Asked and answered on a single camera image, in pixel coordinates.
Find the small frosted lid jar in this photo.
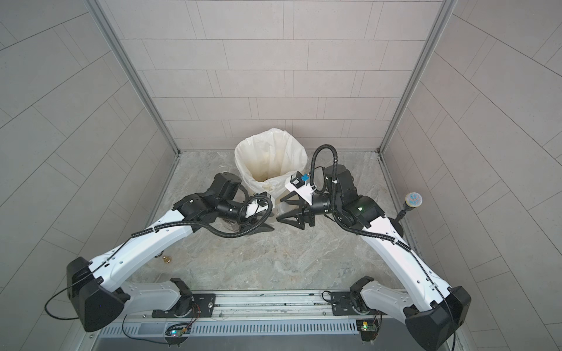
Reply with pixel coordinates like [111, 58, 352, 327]
[276, 202, 296, 216]

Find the black lid glass jar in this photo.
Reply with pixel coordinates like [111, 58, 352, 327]
[220, 219, 239, 232]

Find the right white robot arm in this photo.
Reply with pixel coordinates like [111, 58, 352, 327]
[277, 165, 471, 350]

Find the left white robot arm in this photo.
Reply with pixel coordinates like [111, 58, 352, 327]
[67, 173, 274, 332]

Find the beige ribbed trash bin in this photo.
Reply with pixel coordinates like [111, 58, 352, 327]
[272, 190, 292, 217]

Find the white trash bag liner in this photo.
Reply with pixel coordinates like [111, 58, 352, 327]
[234, 128, 308, 203]

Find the round knob on stalk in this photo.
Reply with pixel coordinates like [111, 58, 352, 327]
[396, 192, 423, 222]

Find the right circuit board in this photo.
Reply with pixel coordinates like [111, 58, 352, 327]
[356, 319, 381, 342]

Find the circuit board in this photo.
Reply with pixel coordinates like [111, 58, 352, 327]
[165, 323, 190, 338]
[356, 319, 381, 342]

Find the left circuit board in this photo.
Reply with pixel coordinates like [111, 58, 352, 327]
[165, 323, 190, 338]

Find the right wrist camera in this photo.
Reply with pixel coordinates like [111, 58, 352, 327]
[285, 171, 314, 205]

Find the left black corrugated cable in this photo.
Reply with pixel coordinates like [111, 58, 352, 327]
[130, 194, 274, 240]

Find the black corrugated cable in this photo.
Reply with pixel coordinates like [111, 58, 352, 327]
[309, 144, 414, 253]
[130, 194, 274, 240]

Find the right black corrugated cable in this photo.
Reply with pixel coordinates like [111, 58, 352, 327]
[309, 144, 414, 253]

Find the aluminium mounting rail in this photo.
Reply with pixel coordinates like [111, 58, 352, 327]
[85, 287, 455, 323]

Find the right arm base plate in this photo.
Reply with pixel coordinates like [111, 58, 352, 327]
[321, 290, 386, 316]

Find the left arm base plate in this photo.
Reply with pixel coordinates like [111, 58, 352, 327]
[152, 293, 217, 319]

